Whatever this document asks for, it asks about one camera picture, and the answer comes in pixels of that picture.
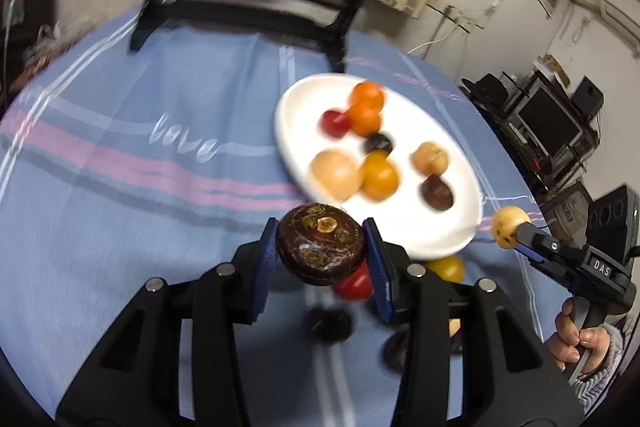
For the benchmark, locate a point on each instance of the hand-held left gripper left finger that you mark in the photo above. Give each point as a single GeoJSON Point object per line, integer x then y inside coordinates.
{"type": "Point", "coordinates": [265, 272]}

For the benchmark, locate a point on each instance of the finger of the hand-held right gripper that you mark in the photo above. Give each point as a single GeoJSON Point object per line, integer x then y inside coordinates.
{"type": "Point", "coordinates": [550, 244]}
{"type": "Point", "coordinates": [555, 271]}

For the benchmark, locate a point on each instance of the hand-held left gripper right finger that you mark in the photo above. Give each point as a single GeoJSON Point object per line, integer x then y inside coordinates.
{"type": "Point", "coordinates": [380, 277]}

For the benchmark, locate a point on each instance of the red cherry tomato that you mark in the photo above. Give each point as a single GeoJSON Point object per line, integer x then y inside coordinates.
{"type": "Point", "coordinates": [334, 123]}
{"type": "Point", "coordinates": [356, 286]}

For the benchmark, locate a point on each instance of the tan spotted round fruit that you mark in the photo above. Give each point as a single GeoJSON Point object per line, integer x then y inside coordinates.
{"type": "Point", "coordinates": [505, 227]}

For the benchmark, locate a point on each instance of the yellow-green round fruit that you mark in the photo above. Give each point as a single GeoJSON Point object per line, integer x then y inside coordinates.
{"type": "Point", "coordinates": [447, 268]}

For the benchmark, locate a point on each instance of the yellow-orange round fruit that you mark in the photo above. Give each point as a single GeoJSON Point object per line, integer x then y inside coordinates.
{"type": "Point", "coordinates": [380, 177]}

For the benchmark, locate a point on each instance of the dark reddish-brown chestnut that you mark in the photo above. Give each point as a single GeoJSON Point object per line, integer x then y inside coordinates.
{"type": "Point", "coordinates": [436, 192]}

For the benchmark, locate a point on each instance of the large tan oval fruit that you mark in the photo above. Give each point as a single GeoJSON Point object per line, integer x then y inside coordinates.
{"type": "Point", "coordinates": [336, 173]}

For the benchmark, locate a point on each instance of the cream cracked round fruit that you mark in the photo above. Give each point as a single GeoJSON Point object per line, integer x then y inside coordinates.
{"type": "Point", "coordinates": [430, 158]}

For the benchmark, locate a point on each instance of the orange tangerine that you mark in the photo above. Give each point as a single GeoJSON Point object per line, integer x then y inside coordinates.
{"type": "Point", "coordinates": [364, 119]}
{"type": "Point", "coordinates": [367, 96]}

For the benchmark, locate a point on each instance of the white oval plate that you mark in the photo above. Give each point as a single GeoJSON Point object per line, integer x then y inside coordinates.
{"type": "Point", "coordinates": [300, 117]}

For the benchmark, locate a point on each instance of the person's right forearm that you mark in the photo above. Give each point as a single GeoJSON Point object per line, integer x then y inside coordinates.
{"type": "Point", "coordinates": [607, 372]}

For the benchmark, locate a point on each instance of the person's right hand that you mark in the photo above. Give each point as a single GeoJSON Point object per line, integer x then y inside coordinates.
{"type": "Point", "coordinates": [562, 337]}

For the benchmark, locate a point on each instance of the black computer desk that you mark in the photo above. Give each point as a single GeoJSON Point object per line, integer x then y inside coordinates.
{"type": "Point", "coordinates": [535, 167]}

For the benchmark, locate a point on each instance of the blue striped tablecloth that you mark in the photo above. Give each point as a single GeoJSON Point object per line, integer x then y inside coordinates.
{"type": "Point", "coordinates": [150, 232]}

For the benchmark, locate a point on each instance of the computer monitor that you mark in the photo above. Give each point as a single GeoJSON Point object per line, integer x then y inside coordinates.
{"type": "Point", "coordinates": [547, 119]}

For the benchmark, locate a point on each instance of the black speaker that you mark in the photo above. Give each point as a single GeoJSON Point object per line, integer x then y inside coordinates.
{"type": "Point", "coordinates": [587, 94]}

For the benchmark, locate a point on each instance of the black hat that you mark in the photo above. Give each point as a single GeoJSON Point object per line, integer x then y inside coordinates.
{"type": "Point", "coordinates": [487, 89]}

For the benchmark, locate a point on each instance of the cardboard box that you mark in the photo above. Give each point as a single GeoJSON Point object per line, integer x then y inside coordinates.
{"type": "Point", "coordinates": [552, 67]}

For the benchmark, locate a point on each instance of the white air conditioner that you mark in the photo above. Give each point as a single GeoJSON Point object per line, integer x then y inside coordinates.
{"type": "Point", "coordinates": [620, 9]}

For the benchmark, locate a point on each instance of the white wall socket strip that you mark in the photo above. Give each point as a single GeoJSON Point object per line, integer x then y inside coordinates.
{"type": "Point", "coordinates": [467, 23]}

